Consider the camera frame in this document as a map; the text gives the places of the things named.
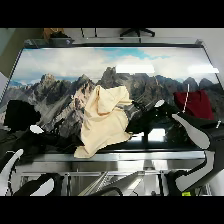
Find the cream shirt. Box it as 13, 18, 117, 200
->
73, 85, 135, 160

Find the black office chair base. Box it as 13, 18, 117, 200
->
119, 28, 156, 39

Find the red garment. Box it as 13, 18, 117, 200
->
172, 89, 216, 121

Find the black garment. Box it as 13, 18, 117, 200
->
2, 99, 42, 133

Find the black cable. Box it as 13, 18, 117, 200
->
95, 186, 125, 197

